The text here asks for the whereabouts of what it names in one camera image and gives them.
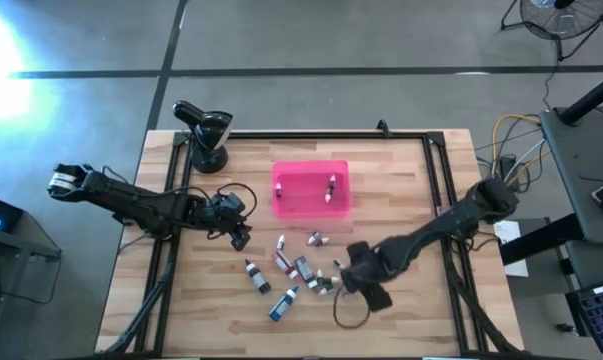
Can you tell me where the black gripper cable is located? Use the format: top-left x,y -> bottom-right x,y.
332,288 -> 372,330
215,182 -> 258,221

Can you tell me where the black computer with blue light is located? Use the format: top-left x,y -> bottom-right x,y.
0,192 -> 25,234

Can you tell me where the large purple food coloring bottle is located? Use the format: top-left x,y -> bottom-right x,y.
292,255 -> 320,292

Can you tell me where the white cable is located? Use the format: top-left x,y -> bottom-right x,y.
500,137 -> 550,199

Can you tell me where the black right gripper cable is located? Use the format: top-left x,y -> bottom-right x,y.
332,288 -> 372,330

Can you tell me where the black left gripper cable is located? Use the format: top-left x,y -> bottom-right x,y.
215,182 -> 258,221

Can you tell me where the black aluminium table frame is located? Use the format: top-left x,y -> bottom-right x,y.
98,130 -> 525,359

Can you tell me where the pink plastic bin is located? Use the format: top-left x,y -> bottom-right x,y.
271,159 -> 353,220

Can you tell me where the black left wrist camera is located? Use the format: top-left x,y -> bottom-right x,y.
214,192 -> 246,219

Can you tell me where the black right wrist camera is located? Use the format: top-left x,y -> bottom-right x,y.
339,263 -> 366,297

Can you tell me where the black desk leg beam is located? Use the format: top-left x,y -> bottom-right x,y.
498,213 -> 585,267

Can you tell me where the black power adapter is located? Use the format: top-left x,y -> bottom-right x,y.
497,155 -> 521,192

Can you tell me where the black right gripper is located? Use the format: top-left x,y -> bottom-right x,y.
348,240 -> 407,314

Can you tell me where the white paper sheet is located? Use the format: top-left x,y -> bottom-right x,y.
493,219 -> 531,279

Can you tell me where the backlit keyboard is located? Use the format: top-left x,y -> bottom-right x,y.
564,281 -> 603,354

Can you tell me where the grey metal stand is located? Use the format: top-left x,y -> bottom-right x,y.
0,219 -> 63,306

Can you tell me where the black desk lamp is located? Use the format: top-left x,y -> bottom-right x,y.
172,99 -> 234,175

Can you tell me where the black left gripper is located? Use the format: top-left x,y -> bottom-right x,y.
195,197 -> 253,252

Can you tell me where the black desk pole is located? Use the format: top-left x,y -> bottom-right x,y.
559,68 -> 603,127

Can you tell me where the large blue food coloring bottle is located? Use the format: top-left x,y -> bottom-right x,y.
267,284 -> 301,323

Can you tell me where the large black food coloring bottle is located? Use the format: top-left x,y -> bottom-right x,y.
244,258 -> 273,296

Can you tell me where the yellow cable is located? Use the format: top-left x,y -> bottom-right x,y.
490,113 -> 553,190

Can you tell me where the grey desk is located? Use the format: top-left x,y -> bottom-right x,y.
538,107 -> 603,245

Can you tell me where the black floor fan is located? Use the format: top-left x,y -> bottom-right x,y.
499,0 -> 603,63

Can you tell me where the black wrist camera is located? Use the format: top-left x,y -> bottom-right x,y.
339,263 -> 366,297
214,192 -> 246,219

